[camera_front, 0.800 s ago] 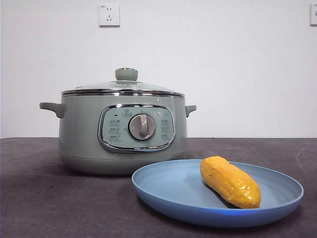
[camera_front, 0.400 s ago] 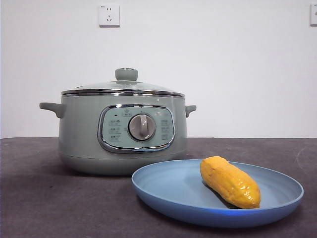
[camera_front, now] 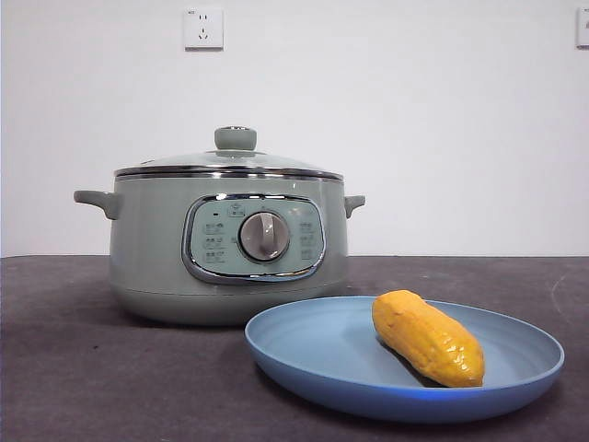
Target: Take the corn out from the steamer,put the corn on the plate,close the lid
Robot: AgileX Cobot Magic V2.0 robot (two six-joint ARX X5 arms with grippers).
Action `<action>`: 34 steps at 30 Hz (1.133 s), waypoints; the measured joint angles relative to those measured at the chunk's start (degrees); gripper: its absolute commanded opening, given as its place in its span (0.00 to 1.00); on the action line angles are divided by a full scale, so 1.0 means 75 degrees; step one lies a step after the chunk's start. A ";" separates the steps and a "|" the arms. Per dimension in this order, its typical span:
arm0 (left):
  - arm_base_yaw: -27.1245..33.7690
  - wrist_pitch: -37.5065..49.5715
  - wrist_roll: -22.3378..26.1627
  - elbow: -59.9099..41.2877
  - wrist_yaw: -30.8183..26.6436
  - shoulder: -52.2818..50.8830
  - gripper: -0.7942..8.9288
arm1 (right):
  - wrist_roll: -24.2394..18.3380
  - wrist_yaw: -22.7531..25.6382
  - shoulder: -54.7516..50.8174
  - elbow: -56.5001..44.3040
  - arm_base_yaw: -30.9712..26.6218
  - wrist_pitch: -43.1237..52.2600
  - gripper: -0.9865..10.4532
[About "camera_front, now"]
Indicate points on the glass lid with green knob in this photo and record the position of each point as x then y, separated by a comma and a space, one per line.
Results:
230, 160

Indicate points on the yellow corn cob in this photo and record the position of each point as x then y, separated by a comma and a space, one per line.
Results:
425, 336

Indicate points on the blue round plate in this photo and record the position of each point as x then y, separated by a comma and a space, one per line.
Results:
322, 354

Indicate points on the sage green electric steamer pot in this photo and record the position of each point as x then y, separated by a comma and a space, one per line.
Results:
147, 239

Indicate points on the white wall power outlet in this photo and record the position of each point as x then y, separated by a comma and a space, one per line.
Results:
204, 27

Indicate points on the white wall switch plate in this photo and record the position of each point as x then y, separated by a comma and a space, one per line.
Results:
583, 27

